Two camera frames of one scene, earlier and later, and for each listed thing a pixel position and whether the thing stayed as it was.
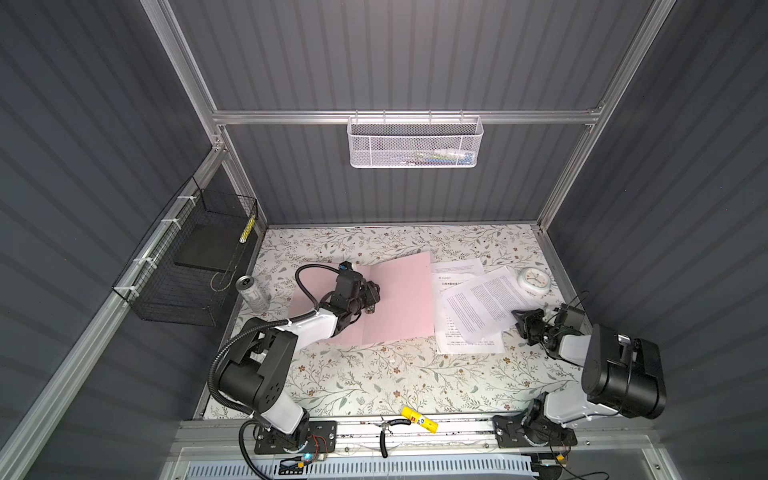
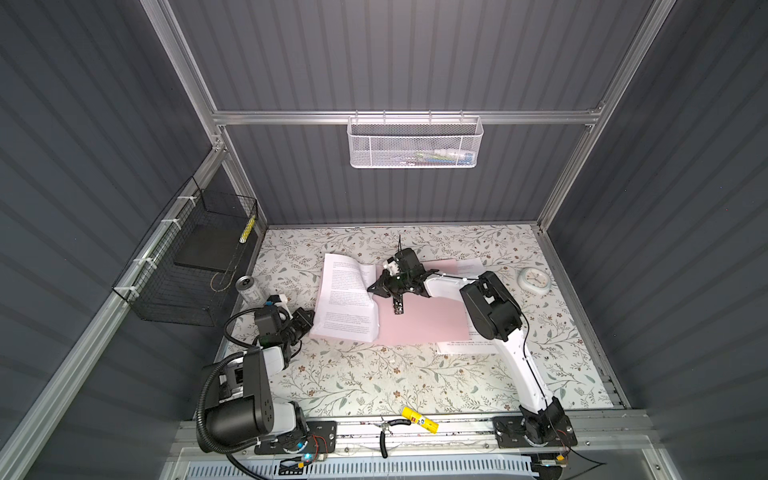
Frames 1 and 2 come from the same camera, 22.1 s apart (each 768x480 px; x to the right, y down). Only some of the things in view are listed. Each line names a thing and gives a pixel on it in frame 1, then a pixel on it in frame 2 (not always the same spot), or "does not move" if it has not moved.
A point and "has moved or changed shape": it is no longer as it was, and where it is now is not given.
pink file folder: (404, 310) → (440, 264)
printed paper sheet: (483, 306) has moved or changed shape
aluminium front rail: (588, 437) does not move
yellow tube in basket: (247, 229) does not move
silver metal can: (252, 293) does not move
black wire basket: (182, 275) does not move
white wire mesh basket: (415, 142) does not move
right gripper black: (529, 321) → (382, 284)
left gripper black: (372, 294) → (304, 324)
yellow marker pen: (415, 416) does not move
